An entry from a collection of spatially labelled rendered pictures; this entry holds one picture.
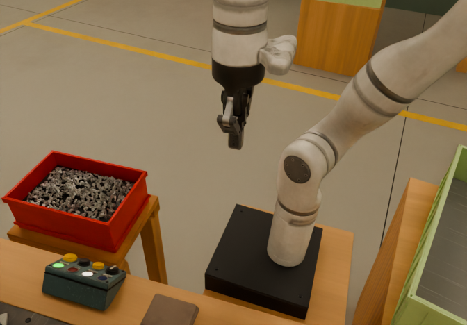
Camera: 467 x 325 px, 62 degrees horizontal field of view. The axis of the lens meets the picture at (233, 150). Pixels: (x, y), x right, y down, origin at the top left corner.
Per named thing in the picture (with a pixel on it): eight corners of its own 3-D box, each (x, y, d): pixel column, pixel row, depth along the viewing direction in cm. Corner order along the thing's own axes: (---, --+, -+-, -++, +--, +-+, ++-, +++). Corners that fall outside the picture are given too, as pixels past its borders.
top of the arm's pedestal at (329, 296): (240, 212, 115) (241, 203, 113) (351, 242, 108) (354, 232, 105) (199, 309, 91) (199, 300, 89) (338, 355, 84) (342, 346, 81)
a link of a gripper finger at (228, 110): (223, 90, 54) (226, 94, 56) (216, 122, 53) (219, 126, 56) (240, 93, 53) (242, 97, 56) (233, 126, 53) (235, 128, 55)
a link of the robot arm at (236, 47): (286, 78, 49) (292, 30, 45) (201, 65, 51) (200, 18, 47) (297, 49, 56) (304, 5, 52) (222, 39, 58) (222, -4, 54)
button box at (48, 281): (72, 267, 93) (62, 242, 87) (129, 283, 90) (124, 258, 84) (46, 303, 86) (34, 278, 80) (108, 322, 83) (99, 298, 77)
